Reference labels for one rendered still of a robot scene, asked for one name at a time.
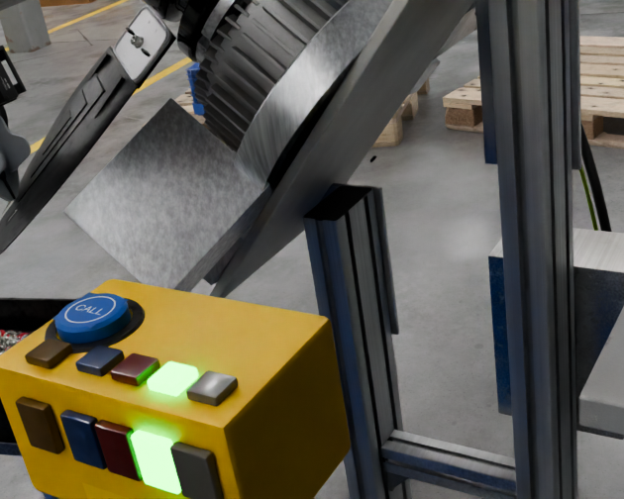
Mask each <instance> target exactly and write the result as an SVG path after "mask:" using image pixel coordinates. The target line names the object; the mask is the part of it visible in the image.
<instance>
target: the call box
mask: <svg viewBox="0 0 624 499"><path fill-rule="evenodd" d="M91 293H96V294H99V293H111V294H115V295H118V296H121V297H123V298H124V299H128V301H127V303H128V307H129V310H130V314H131V321H130V322H129V324H128V325H127V326H126V327H124V328H123V329H122V330H120V331H119V332H117V333H116V334H114V335H112V336H110V337H107V338H105V339H102V340H99V341H95V342H91V343H84V344H71V346H72V353H71V354H70V355H69V356H67V357H66V358H65V359H63V360H62V361H61V362H59V363H58V364H57V365H55V366H54V367H53V368H51V369H47V368H43V367H39V366H35V365H32V364H28V363H27V361H26V359H25V355H26V354H27V353H28V352H29V351H31V350H32V349H34V348H35V347H37V346H38V345H39V344H41V343H42V342H44V341H45V340H47V339H53V340H57V341H61V342H62V340H61V339H60V338H59V335H58V332H57V329H56V326H55V320H54V319H51V320H50V321H48V322H47V323H46V324H44V325H43V326H41V327H40V328H38V329H37V330H36V331H34V332H33V333H31V334H30V335H28V336H27V337H26V338H24V339H23V340H21V341H20V342H19V343H17V344H16V345H14V346H13V347H11V348H10V349H8V350H7V351H5V352H4V353H2V354H1V355H0V398H1V401H2V404H3V406H4V409H5V412H6V414H7V417H8V420H9V422H10V425H11V428H12V431H13V433H14V436H15V439H16V441H17V444H18V447H19V449H20V452H21V455H22V457H23V460H24V463H25V466H26V467H27V470H28V473H29V475H30V478H31V481H32V483H33V485H34V487H35V488H36V489H37V490H39V491H41V492H44V493H46V494H49V495H51V496H54V497H56V498H59V499H190V498H187V497H184V496H183V495H182V492H180V493H178V494H175V493H172V492H169V491H166V490H163V489H160V488H157V487H154V486H151V485H148V484H146V483H145V481H144V480H142V481H137V480H134V479H131V478H128V477H125V476H122V475H119V474H116V473H112V472H110V471H109V470H108V467H107V468H106V469H100V468H97V467H94V466H91V465H88V464H85V463H82V462H79V461H76V460H75V459H74V457H73V454H72V451H71V448H70V445H69V442H68V439H67V436H66V434H65V431H64V428H63V425H62V422H61V419H60V414H61V413H62V412H63V411H65V410H71V411H74V412H78V413H81V414H85V415H88V416H92V417H95V418H96V419H97V420H98V421H100V420H105V421H109V422H112V423H116V424H119V425H122V426H126V427H129V428H132V429H133V430H134V432H135V431H143V432H146V433H150V434H153V435H157V436H160V437H164V438H167V439H170V440H171V441H172V444H174V443H175V442H181V443H184V444H188V445H191V446H194V447H198V448H201V449H207V450H210V451H212V452H213V455H214V459H215V463H216V467H217V471H218V475H219V480H220V484H221V488H222V492H223V496H224V499H313V498H314V497H315V495H316V494H317V493H318V491H319V490H320V489H321V487H322V486H323V485H324V484H325V482H326V481H327V480H328V478H329V477H330V476H331V474H332V473H333V472H334V470H335V469H336V468H337V467H338V465H339V464H340V463H341V461H342V460H343V459H344V457H345V456H346V455H347V454H348V452H349V450H350V447H351V440H350V434H349V427H348V421H347V415H346V409H345V403H344V396H343V390H342V384H341V378H340V372H339V366H338V360H337V354H336V348H335V342H334V335H333V329H332V323H331V321H330V320H329V319H328V318H327V317H325V316H319V315H314V314H308V313H303V312H297V311H291V310H286V309H280V308H274V307H269V306H264V305H259V304H253V303H247V302H242V301H236V300H230V299H225V298H219V297H214V296H208V295H202V294H197V293H191V292H185V291H180V290H174V289H169V288H163V287H157V286H152V285H147V284H141V283H136V282H130V281H125V280H119V279H110V280H107V281H105V282H104V283H103V284H101V285H100V286H98V287H97V288H95V289H94V290H93V291H91ZM99 345H100V346H104V347H108V348H113V349H120V350H121V351H122V352H123V354H124V357H125V358H126V357H128V356H129V355H130V354H131V353H137V354H142V355H146V356H150V357H155V358H157V359H158V360H159V364H160V368H159V369H158V370H157V371H159V370H160V369H161V368H162V367H163V366H164V365H165V364H167V363H168V362H170V361H172V362H176V363H180V364H185V365H189V366H193V367H196V369H197V372H198V377H197V378H196V379H195V380H194V381H193V382H192V383H190V384H189V385H188V386H187V387H186V388H185V389H184V390H183V391H182V392H181V393H180V394H179V395H177V396H173V395H169V394H165V393H161V392H157V391H153V390H150V389H149V386H148V379H149V378H150V377H152V376H153V375H154V374H155V373H156V372H155V373H154V374H153V375H151V376H150V377H149V378H148V379H147V380H146V381H144V382H143V383H142V384H141V385H140V386H135V385H131V384H127V383H123V382H119V381H115V380H113V379H112V377H111V373H110V371H111V370H112V369H111V370H110V371H109V372H108V373H107V374H105V375H104V376H102V377H100V376H96V375H92V374H88V373H84V372H81V371H78V370H77V368H76V365H75V363H76V362H77V361H78V360H79V359H80V358H82V357H83V356H84V355H86V354H87V353H88V352H90V351H91V350H92V349H94V348H95V347H96V346H99ZM125 358H124V359H125ZM208 370H210V371H215V372H219V373H223V374H228V375H232V376H235V377H237V379H238V387H237V388H236V389H235V390H234V391H233V392H232V393H231V394H230V395H229V396H228V397H227V398H226V399H225V400H224V401H223V402H222V403H221V404H220V405H219V406H217V407H215V406H211V405H207V404H204V403H200V402H196V401H192V400H189V399H188V398H187V394H186V390H187V389H188V388H189V387H190V386H191V385H192V384H193V383H194V382H195V381H196V380H197V379H198V378H199V377H201V376H202V375H203V374H204V373H205V372H206V371H208ZM23 396H24V397H27V398H31V399H34V400H38V401H41V402H45V403H48V404H50V405H51V407H52V411H53V414H54V417H55V420H56V423H57V426H58V429H59V432H60V435H61V438H62V441H63V444H64V447H65V449H64V451H63V452H61V453H60V454H55V453H52V452H49V451H46V450H43V449H38V448H35V447H32V446H31V444H30V442H29V439H28V436H27V433H26V431H25V428H24V425H23V422H22V420H21V417H20V414H19V411H18V409H17V406H16V401H17V400H18V399H19V398H20V397H23Z"/></svg>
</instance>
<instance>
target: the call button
mask: <svg viewBox="0 0 624 499"><path fill-rule="evenodd" d="M127 301H128V299H124V298H123V297H121V296H118V295H115V294H111V293H99V294H96V293H91V292H89V293H87V294H86V295H85V296H83V297H82V298H79V299H77V300H75V301H73V302H71V303H69V304H68V305H66V306H65V307H64V308H63V309H62V310H61V311H60V312H59V313H58V314H57V315H56V316H55V317H53V319H54V320H55V326H56V329H57V332H58V335H59V338H60V339H61V340H62V341H63V342H66V343H70V344H84V343H91V342H95V341H99V340H102V339H105V338H107V337H110V336H112V335H114V334H116V333H117V332H119V331H120V330H122V329H123V328H124V327H126V326H127V325H128V324H129V322H130V321H131V314H130V310H129V307H128V303H127Z"/></svg>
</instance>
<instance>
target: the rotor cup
mask: <svg viewBox="0 0 624 499"><path fill-rule="evenodd" d="M141 1H142V2H144V3H145V4H146V5H147V6H148V7H149V8H151V9H152V10H153V11H154V12H155V13H156V14H158V15H159V16H160V17H161V18H162V19H164V20H166V21H170V22H180V23H179V27H178V33H177V45H178V48H179V49H180V50H181V51H182V52H183V53H184V54H185V55H186V56H187V57H189V58H190V59H191V60H192V61H194V62H197V63H198V61H197V59H196V47H197V43H198V41H199V40H200V38H201V37H202V36H203V35H202V34H201V32H202V29H203V27H204V25H205V23H206V21H207V19H208V18H209V16H210V14H211V13H212V11H213V9H214V8H215V6H216V5H217V3H218V2H219V1H220V0H141Z"/></svg>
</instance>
